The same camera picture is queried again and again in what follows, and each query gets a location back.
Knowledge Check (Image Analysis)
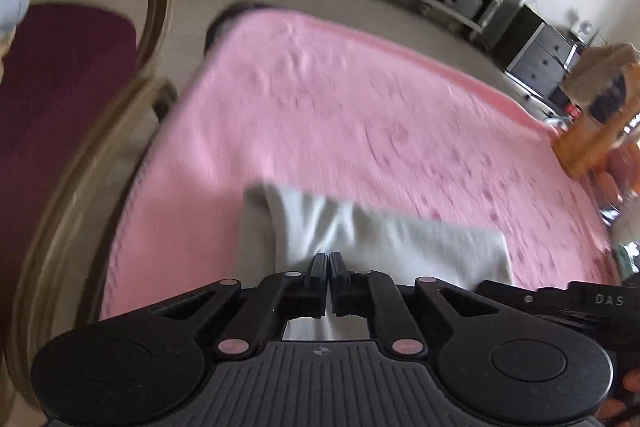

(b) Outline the black drawer cabinet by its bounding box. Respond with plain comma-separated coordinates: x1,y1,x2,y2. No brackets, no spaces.
491,6,582,98

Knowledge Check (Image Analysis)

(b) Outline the pink dalmatian blanket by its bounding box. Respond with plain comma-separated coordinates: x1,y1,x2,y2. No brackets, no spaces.
100,9,620,318

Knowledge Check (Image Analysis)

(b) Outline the maroon banquet chair near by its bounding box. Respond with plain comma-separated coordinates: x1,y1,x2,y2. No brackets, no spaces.
1,0,176,413

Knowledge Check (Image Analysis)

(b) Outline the fruit bowl with fruit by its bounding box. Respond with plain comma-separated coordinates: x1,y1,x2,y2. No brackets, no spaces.
592,142,639,210

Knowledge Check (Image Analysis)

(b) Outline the orange juice bottle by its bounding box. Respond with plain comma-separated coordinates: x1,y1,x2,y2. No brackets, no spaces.
552,63,639,179

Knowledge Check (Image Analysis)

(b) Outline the white printed t-shirt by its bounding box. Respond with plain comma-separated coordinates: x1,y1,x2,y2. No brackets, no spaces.
234,182,516,342

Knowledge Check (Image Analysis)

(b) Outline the person's right hand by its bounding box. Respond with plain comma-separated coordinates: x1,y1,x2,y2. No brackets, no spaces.
596,369,639,427

